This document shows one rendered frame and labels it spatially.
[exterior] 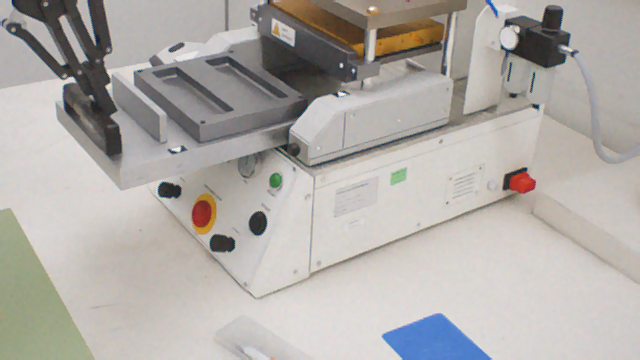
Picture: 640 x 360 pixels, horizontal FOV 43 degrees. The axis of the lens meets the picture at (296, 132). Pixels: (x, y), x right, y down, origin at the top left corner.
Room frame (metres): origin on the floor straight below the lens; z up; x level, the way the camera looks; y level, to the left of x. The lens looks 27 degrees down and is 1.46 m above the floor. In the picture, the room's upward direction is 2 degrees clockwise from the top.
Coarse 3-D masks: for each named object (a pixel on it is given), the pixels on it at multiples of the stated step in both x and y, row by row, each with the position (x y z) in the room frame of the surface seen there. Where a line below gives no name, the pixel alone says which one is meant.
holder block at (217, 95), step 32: (192, 64) 1.10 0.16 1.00; (224, 64) 1.14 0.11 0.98; (160, 96) 1.00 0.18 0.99; (192, 96) 1.02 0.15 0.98; (224, 96) 0.99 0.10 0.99; (256, 96) 1.03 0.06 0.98; (288, 96) 1.00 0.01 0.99; (192, 128) 0.92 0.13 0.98; (224, 128) 0.93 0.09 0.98; (256, 128) 0.95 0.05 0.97
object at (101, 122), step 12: (72, 84) 0.98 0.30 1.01; (72, 96) 0.95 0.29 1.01; (84, 96) 0.94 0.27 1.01; (72, 108) 0.98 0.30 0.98; (84, 108) 0.92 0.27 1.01; (96, 108) 0.91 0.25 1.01; (96, 120) 0.89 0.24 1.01; (108, 120) 0.88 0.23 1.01; (96, 132) 0.89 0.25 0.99; (108, 132) 0.86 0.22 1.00; (108, 144) 0.86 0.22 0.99; (120, 144) 0.87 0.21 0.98; (108, 156) 0.86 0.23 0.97
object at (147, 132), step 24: (120, 96) 1.00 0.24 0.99; (144, 96) 0.95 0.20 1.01; (72, 120) 0.96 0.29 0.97; (120, 120) 0.96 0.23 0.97; (144, 120) 0.94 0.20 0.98; (168, 120) 0.97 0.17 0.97; (288, 120) 0.98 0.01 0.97; (96, 144) 0.89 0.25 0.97; (144, 144) 0.90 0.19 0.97; (168, 144) 0.90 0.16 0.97; (192, 144) 0.90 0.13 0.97; (216, 144) 0.91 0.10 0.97; (240, 144) 0.93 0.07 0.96; (264, 144) 0.95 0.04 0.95; (120, 168) 0.84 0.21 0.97; (144, 168) 0.85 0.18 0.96; (168, 168) 0.87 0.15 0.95; (192, 168) 0.89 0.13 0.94
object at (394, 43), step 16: (288, 0) 1.22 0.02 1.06; (304, 0) 1.22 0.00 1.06; (304, 16) 1.15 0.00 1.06; (320, 16) 1.15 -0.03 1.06; (336, 16) 1.15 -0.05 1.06; (336, 32) 1.08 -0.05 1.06; (352, 32) 1.09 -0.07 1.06; (384, 32) 1.09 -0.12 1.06; (400, 32) 1.09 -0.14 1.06; (416, 32) 1.10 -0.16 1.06; (432, 32) 1.12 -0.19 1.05; (352, 48) 1.04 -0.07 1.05; (384, 48) 1.07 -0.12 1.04; (400, 48) 1.09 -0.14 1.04; (416, 48) 1.11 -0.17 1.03; (432, 48) 1.12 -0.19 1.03
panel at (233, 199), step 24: (216, 168) 1.05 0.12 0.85; (264, 168) 0.98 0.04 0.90; (288, 168) 0.95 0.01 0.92; (192, 192) 1.06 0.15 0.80; (216, 192) 1.02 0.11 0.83; (240, 192) 0.99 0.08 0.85; (264, 192) 0.96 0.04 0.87; (288, 192) 0.93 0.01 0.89; (216, 216) 1.00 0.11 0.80; (240, 216) 0.97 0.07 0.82; (264, 216) 0.93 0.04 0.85; (240, 240) 0.94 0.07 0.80; (264, 240) 0.91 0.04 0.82; (240, 264) 0.92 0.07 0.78
